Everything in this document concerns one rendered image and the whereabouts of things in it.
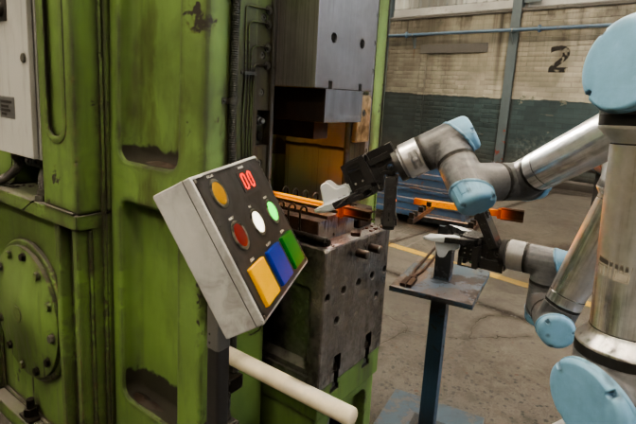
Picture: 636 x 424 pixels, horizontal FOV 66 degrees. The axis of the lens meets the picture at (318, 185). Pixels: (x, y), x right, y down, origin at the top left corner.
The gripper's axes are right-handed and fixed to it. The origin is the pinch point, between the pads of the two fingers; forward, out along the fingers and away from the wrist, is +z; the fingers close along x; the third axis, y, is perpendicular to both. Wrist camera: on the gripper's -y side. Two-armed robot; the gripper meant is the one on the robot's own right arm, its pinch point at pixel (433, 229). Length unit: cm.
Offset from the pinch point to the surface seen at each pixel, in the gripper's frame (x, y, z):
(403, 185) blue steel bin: 359, 59, 183
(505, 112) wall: 777, -22, 201
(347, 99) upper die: -0.8, -33.8, 30.6
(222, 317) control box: -70, 4, 8
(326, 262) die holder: -15.5, 12.1, 24.9
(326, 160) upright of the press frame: 23, -11, 54
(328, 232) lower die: -6.5, 6.2, 30.7
